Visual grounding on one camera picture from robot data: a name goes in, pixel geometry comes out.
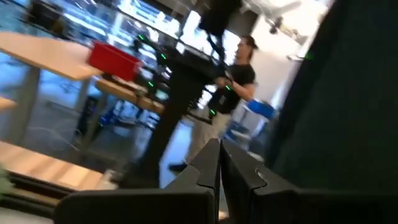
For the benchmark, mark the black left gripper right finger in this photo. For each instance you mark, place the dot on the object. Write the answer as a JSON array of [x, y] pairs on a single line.
[[280, 205]]

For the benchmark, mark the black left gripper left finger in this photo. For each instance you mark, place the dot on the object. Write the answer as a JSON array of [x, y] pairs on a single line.
[[155, 205]]

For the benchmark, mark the black pants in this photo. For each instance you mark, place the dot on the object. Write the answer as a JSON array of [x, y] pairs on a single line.
[[342, 93]]

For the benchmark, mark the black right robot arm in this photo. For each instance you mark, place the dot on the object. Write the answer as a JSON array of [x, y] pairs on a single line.
[[186, 62]]

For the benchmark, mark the blue plastic bin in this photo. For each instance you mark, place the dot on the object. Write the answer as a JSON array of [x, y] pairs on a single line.
[[261, 108]]

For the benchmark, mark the red plastic laundry bin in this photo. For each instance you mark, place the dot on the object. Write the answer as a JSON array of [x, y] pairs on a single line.
[[113, 62]]

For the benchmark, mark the person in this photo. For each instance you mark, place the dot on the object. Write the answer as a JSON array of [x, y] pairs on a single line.
[[233, 93]]

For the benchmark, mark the beige wooden table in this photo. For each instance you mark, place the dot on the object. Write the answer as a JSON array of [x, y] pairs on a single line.
[[46, 53]]

